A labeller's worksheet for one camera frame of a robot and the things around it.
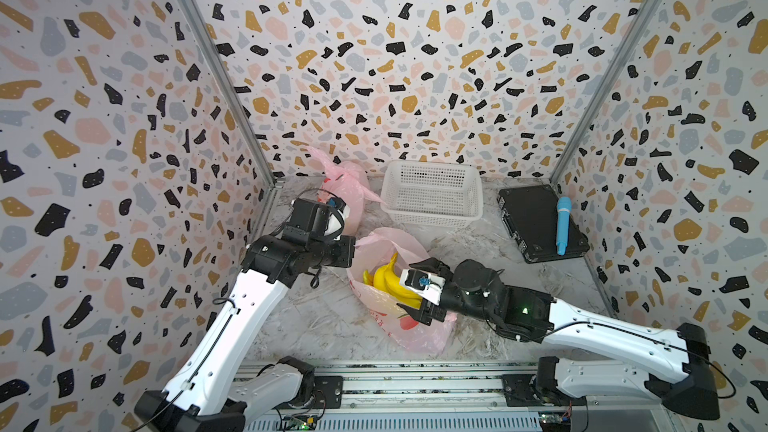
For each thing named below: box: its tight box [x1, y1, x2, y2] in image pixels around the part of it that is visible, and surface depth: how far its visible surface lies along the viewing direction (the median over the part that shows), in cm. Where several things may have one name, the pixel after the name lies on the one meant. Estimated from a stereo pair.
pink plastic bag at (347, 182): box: [306, 146, 388, 235], surface depth 99 cm
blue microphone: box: [556, 196, 572, 256], surface depth 101 cm
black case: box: [498, 184, 590, 263], surface depth 109 cm
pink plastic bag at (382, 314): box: [347, 227, 458, 356], surface depth 77 cm
